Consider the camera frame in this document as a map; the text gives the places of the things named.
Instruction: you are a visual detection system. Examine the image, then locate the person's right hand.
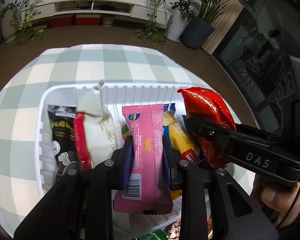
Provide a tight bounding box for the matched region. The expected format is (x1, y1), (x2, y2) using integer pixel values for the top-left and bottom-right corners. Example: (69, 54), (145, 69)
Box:
(250, 174), (300, 228)

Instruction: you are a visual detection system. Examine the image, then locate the tall broad-leaf plant dark pot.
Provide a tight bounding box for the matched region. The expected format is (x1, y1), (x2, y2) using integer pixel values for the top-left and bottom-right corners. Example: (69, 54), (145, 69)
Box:
(181, 0), (260, 49)

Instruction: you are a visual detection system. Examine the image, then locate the green candy packet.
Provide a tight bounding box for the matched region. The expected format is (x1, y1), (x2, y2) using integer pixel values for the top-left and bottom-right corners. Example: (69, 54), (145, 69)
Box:
(132, 231), (168, 240)

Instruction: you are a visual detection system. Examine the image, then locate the green checked tablecloth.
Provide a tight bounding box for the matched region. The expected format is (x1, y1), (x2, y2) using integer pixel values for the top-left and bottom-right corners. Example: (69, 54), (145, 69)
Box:
(0, 44), (255, 220)

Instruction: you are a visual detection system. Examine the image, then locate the plant in ribbed white pot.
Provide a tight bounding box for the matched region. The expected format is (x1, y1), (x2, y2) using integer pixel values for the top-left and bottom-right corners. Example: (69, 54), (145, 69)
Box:
(1, 1), (23, 43)

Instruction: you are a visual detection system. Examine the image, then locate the small white pot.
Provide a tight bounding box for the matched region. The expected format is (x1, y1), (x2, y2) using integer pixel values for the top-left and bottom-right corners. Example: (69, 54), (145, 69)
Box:
(102, 14), (115, 27)

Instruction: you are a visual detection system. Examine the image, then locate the white plastic tray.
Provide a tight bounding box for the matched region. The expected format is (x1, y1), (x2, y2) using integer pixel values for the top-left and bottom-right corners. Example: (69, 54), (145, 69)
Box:
(36, 83), (240, 233)

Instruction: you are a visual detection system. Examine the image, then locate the red storage box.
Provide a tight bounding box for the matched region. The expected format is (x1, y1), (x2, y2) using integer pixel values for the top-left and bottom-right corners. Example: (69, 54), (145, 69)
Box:
(74, 14), (101, 26)
(49, 15), (74, 28)

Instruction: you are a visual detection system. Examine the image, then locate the gold packet with red oval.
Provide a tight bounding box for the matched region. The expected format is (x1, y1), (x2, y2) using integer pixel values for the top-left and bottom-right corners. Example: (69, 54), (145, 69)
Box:
(206, 216), (214, 240)

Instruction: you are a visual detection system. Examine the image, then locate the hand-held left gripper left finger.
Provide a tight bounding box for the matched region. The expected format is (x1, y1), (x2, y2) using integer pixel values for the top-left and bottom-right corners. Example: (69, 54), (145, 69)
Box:
(13, 134), (135, 240)

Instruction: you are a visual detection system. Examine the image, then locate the pink snack packet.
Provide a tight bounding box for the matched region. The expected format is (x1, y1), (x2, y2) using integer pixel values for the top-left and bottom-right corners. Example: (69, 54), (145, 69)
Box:
(112, 104), (173, 215)

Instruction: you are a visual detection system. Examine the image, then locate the bronze foil snack packet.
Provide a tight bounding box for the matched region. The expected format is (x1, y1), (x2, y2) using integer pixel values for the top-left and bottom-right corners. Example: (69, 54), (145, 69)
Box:
(167, 219), (183, 240)

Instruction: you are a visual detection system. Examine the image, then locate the black cable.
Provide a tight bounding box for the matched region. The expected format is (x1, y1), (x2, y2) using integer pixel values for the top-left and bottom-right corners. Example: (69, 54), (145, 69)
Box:
(275, 165), (300, 230)

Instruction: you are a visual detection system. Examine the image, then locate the beige curtain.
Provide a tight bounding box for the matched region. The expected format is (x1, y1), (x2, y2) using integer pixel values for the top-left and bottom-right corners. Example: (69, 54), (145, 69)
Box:
(201, 0), (260, 55)

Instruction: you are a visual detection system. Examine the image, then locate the white television cabinet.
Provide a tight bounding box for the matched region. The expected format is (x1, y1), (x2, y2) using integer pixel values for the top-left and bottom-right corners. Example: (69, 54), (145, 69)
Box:
(2, 0), (173, 30)

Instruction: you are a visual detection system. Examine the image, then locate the red snack bag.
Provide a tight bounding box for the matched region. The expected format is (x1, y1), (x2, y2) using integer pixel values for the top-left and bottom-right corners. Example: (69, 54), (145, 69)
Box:
(177, 87), (237, 169)

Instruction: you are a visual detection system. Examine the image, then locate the blue and yellow snack packet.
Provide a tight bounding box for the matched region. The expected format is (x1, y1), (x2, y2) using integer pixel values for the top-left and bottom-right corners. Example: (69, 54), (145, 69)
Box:
(162, 103), (200, 200)

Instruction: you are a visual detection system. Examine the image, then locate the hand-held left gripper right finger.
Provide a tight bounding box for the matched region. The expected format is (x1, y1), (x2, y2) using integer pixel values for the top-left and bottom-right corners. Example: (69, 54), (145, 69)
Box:
(162, 136), (278, 240)

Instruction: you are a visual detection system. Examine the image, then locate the black snack packet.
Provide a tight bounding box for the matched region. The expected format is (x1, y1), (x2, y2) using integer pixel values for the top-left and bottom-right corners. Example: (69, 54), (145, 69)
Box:
(47, 104), (82, 183)

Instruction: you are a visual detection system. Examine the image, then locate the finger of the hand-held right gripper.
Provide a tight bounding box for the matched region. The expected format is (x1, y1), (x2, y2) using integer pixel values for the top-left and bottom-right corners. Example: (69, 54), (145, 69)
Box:
(184, 116), (282, 156)

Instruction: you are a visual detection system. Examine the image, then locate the bushy plant in white pot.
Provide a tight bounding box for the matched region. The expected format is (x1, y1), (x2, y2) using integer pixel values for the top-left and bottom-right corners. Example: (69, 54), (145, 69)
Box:
(166, 0), (198, 42)

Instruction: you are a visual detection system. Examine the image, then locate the red and white snack packet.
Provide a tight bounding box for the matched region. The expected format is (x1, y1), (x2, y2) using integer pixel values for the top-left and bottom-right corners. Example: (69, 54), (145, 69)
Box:
(74, 112), (120, 172)

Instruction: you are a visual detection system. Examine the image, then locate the white puffy snack packet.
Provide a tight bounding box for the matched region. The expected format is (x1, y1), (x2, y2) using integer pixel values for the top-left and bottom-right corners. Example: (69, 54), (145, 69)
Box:
(76, 79), (108, 119)

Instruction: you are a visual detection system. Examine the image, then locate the trailing vine plant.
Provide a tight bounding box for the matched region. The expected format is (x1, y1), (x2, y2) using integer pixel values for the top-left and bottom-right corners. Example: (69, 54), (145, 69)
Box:
(11, 0), (49, 45)

